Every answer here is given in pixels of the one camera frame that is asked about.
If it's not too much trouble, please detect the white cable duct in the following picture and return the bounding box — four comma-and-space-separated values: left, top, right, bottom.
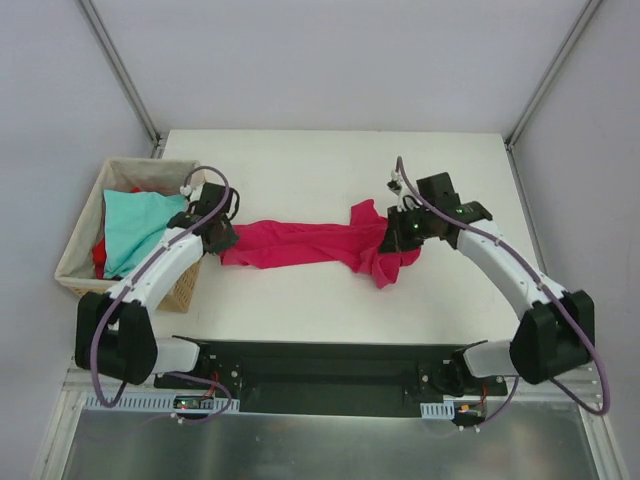
110, 393, 240, 414
420, 400, 456, 421

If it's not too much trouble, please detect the wicker basket with cloth liner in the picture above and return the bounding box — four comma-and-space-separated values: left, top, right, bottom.
55, 158, 199, 296

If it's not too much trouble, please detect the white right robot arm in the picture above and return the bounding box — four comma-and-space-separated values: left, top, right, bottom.
379, 171, 595, 395

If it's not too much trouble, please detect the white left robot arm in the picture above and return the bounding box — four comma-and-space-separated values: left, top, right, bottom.
74, 182, 239, 389

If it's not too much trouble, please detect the left white cable duct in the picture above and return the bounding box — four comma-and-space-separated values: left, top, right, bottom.
110, 393, 240, 414

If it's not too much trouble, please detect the right white cable duct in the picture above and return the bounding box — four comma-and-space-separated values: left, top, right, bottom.
420, 400, 456, 421

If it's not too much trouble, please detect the teal t shirt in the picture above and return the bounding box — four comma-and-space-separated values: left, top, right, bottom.
103, 190, 186, 279

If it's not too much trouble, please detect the pink t shirt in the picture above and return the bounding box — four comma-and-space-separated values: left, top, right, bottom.
220, 199, 421, 289

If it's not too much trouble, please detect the red t shirt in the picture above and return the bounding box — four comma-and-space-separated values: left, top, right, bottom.
92, 187, 147, 280

